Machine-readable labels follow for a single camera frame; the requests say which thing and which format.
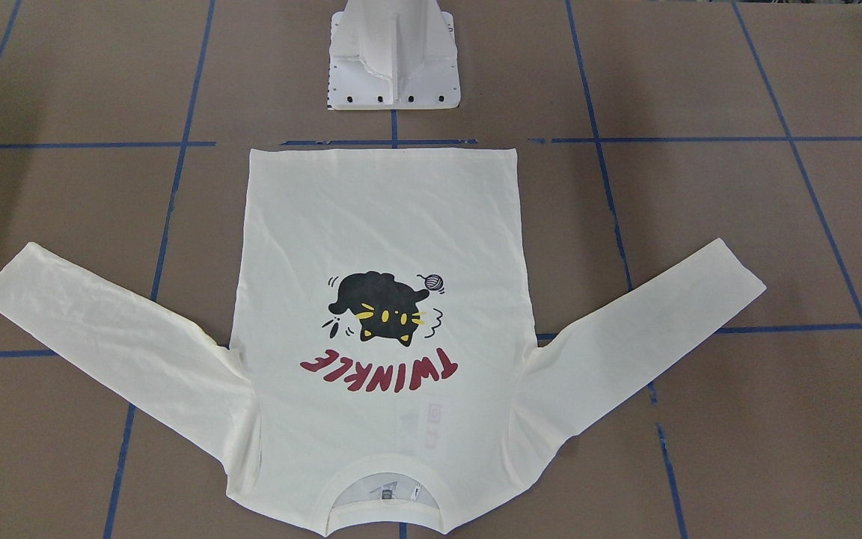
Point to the cream long-sleeve cat shirt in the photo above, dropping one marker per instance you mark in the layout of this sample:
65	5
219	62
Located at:
383	364

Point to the brown paper table mat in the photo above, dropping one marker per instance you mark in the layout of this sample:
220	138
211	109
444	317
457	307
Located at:
644	130

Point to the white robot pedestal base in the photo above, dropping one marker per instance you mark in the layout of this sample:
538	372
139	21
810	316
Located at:
392	55

